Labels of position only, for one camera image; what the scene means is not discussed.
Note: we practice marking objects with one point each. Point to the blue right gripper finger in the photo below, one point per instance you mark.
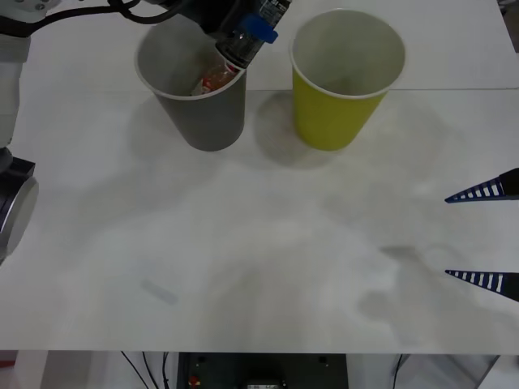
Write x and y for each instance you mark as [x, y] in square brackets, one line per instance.
[503, 187]
[504, 283]

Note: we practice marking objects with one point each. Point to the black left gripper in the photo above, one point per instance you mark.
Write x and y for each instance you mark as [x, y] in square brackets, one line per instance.
[225, 16]

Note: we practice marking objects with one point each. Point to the grey plastic waste bin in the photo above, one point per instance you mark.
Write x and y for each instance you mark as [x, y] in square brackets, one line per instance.
[211, 117]

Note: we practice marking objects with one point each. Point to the plastic bottle with red label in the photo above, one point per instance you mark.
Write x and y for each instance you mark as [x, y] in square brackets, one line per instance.
[213, 81]

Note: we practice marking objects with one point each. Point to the black drink can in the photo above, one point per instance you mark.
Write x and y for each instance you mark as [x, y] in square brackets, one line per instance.
[243, 48]

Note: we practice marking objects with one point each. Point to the yellow-green plastic waste bin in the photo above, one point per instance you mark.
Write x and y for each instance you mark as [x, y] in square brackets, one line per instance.
[328, 117]

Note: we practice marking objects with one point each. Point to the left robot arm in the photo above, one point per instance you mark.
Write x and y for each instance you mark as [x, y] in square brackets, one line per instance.
[8, 101]

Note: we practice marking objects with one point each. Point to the black robot base box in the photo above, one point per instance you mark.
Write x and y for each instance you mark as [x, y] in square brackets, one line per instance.
[263, 370]

